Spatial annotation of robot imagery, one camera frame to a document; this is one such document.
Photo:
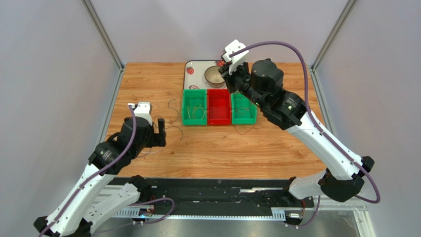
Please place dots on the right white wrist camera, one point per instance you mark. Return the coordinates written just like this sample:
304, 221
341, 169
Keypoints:
234, 54

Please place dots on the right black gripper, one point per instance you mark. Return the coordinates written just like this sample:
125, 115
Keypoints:
228, 78

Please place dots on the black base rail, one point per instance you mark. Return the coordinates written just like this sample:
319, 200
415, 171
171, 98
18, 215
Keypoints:
224, 197

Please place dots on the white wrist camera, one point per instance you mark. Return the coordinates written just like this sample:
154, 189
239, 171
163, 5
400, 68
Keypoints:
142, 110
234, 54

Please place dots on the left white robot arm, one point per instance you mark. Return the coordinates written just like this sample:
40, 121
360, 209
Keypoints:
77, 216

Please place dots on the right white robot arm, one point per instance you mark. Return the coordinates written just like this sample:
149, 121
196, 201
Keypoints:
262, 84

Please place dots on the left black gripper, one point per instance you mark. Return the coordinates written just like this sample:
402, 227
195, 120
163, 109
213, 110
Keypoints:
158, 139

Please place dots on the green plastic bin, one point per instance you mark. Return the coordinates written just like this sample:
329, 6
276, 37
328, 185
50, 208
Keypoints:
243, 110
194, 107

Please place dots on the red plastic bin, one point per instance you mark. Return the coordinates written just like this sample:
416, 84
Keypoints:
219, 108

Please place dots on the right green plastic bin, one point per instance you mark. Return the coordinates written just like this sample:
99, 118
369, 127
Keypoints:
243, 110

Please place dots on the left green plastic bin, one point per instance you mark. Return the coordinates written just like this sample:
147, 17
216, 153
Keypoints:
194, 107

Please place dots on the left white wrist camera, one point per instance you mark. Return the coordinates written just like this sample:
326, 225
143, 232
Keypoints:
142, 110

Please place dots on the white strawberry tray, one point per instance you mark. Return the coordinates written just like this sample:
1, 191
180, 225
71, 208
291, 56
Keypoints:
194, 75

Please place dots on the beige ceramic bowl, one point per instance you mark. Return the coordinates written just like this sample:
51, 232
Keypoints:
214, 77

